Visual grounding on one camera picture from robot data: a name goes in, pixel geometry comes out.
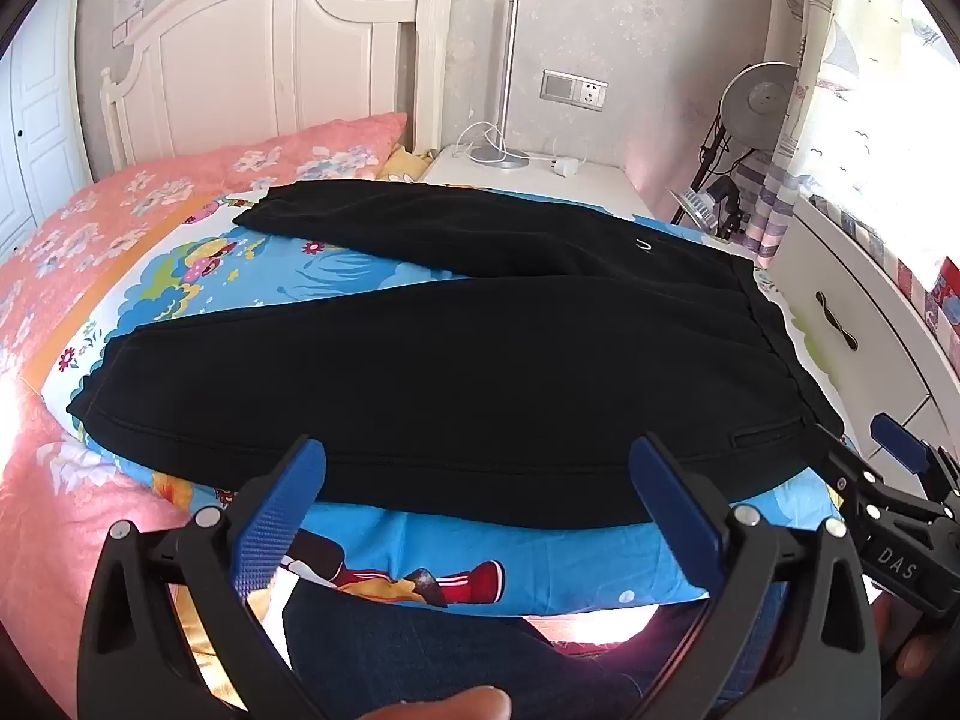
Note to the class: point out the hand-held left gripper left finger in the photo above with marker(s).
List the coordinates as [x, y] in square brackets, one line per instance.
[277, 510]

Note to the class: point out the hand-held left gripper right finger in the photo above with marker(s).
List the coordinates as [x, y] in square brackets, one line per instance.
[675, 510]

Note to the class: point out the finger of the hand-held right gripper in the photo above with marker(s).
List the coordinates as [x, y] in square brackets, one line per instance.
[851, 476]
[896, 444]

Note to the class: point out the black pants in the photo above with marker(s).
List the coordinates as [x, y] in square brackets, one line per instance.
[450, 390]

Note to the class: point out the person's right hand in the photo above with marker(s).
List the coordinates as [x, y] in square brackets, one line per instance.
[915, 656]

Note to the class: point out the person's left hand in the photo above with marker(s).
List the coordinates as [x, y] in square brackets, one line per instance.
[442, 706]

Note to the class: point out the white drawer cabinet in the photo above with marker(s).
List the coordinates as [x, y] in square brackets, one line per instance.
[885, 375]

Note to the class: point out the patchwork cloth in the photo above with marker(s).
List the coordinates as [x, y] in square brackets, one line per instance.
[930, 304]

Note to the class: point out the yellow bed sheet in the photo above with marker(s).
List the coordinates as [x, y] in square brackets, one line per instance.
[196, 630]

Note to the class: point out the cartoon printed blanket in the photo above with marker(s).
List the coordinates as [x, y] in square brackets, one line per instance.
[420, 559]

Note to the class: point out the person's leg in jeans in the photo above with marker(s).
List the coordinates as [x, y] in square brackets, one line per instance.
[420, 652]

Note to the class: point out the printed curtain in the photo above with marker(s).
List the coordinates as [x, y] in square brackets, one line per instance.
[847, 127]

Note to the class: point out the white nightstand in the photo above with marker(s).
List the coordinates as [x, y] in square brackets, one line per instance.
[585, 191]

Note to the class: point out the pink floral quilt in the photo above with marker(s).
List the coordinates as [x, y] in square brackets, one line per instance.
[75, 240]

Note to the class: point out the white charger plug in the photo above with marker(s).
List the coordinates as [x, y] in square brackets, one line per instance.
[568, 166]

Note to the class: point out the grey standing fan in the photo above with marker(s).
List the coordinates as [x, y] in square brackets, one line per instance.
[757, 97]

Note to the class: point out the white wardrobe door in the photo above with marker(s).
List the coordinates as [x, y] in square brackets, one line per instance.
[45, 127]

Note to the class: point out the white wooden headboard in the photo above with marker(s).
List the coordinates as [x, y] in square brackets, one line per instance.
[300, 52]

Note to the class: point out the silver table lamp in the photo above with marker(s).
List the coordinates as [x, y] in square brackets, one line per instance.
[512, 75]

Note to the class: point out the white paper label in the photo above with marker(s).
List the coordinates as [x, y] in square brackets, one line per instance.
[133, 7]

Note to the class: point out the grey wall socket panel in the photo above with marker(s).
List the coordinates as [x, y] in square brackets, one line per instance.
[574, 90]

